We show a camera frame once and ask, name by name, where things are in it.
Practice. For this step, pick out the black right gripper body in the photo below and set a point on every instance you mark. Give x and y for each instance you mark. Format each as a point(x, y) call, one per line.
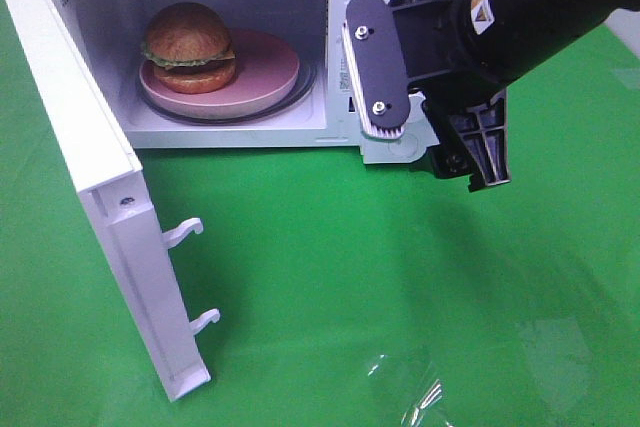
point(450, 50)

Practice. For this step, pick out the round door release button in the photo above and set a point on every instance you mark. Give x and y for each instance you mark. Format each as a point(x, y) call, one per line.
point(406, 146)

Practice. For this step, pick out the pink round plate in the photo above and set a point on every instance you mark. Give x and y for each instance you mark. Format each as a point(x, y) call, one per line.
point(267, 69)

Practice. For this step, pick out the burger with lettuce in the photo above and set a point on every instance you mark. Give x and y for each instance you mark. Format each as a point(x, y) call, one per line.
point(190, 49)

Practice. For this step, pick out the white microwave door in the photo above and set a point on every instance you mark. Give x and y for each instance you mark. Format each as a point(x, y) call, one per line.
point(108, 178)

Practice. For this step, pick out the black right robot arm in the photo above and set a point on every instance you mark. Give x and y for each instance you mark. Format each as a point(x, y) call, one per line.
point(536, 30)

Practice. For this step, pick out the glass microwave turntable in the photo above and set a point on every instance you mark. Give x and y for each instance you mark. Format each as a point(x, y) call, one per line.
point(300, 92)

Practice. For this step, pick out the green table cloth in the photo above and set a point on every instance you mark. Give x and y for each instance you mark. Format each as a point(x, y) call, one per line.
point(526, 295)

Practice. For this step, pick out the white microwave oven body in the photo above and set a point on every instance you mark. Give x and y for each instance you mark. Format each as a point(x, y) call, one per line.
point(109, 33)

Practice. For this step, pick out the clear plastic film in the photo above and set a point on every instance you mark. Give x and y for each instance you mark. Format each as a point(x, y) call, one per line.
point(404, 388)

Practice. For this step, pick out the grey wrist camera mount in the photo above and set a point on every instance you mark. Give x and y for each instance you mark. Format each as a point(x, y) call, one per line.
point(376, 67)

